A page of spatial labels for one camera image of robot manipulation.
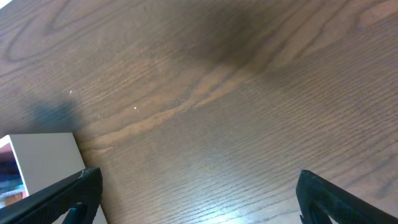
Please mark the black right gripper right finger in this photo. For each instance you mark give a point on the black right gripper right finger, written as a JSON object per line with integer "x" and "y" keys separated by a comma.
{"x": 321, "y": 201}

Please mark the white box pink interior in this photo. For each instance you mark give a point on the white box pink interior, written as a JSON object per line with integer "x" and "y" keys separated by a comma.
{"x": 32, "y": 162}

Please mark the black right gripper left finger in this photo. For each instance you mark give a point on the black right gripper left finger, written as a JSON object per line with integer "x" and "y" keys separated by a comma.
{"x": 77, "y": 196}

